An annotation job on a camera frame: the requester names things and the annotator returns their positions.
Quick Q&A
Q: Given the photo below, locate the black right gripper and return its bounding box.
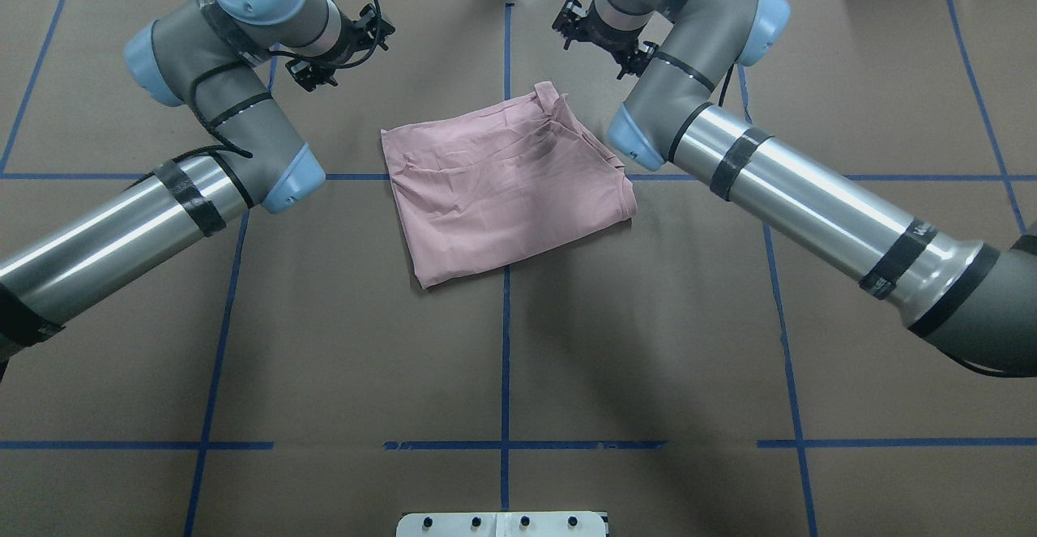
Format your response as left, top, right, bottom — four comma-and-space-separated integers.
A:
552, 0, 658, 80

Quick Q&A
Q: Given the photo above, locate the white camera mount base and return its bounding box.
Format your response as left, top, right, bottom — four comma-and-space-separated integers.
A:
395, 510, 611, 536

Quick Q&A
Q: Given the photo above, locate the pink Snoopy t-shirt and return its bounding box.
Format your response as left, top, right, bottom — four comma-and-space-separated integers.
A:
381, 82, 638, 289

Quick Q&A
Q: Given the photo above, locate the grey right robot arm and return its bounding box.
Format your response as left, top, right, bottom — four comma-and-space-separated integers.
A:
553, 0, 1036, 377

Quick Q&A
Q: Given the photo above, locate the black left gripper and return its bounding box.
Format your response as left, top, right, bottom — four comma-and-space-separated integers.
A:
285, 3, 396, 92

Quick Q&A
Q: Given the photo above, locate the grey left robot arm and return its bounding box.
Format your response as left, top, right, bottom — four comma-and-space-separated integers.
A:
1, 0, 395, 364

